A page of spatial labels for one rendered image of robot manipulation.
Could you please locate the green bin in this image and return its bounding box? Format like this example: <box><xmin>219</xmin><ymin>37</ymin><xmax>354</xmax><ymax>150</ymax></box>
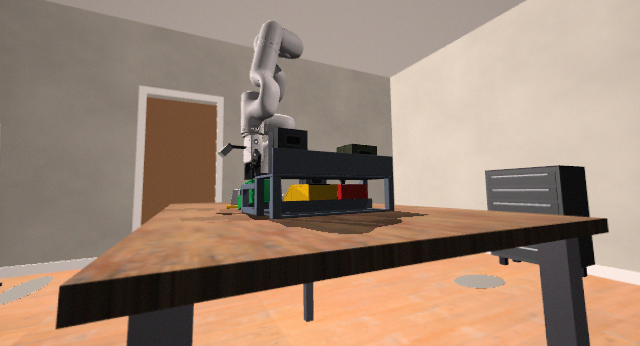
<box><xmin>238</xmin><ymin>179</ymin><xmax>282</xmax><ymax>209</ymax></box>

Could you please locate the red open bin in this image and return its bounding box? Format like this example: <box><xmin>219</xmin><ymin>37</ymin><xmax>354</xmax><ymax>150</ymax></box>
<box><xmin>338</xmin><ymin>184</ymin><xmax>367</xmax><ymax>199</ymax></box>

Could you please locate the yellow open bin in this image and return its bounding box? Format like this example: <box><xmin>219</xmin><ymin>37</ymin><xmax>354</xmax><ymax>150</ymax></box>
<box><xmin>284</xmin><ymin>184</ymin><xmax>338</xmax><ymax>201</ymax></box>

